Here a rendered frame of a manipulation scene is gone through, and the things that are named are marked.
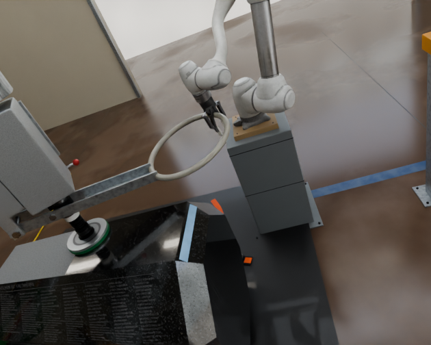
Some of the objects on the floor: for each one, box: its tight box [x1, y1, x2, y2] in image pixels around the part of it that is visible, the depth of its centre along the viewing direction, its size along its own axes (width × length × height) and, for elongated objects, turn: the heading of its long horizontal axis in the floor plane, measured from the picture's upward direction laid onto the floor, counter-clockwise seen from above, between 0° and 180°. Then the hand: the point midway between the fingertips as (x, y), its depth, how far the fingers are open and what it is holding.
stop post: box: [412, 27, 431, 207], centre depth 191 cm, size 20×20×109 cm
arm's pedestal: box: [226, 112, 324, 239], centre depth 235 cm, size 50×50×80 cm
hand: (221, 128), depth 185 cm, fingers closed on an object, 4 cm apart
